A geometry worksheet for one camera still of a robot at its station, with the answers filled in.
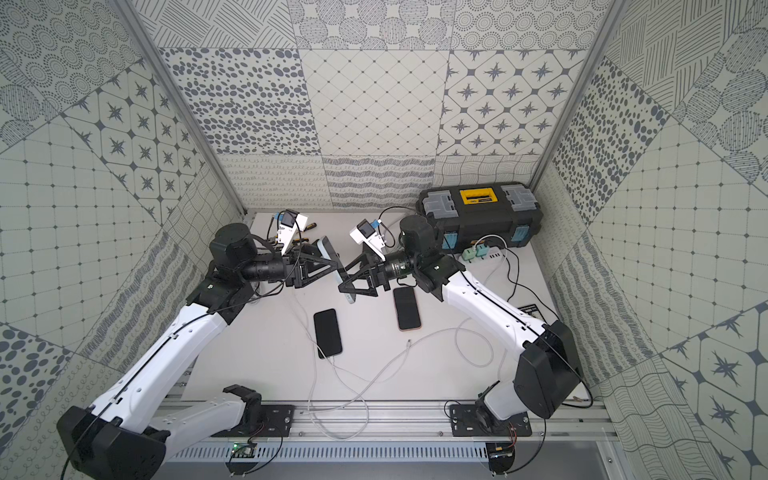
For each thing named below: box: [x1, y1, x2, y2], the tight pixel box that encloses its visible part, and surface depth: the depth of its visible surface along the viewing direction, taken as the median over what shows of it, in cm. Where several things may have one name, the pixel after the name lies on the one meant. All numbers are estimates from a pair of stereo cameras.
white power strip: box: [460, 247, 508, 266], surface depth 106 cm
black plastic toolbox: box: [416, 181, 544, 253], surface depth 101 cm
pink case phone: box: [393, 287, 421, 332], surface depth 95 cm
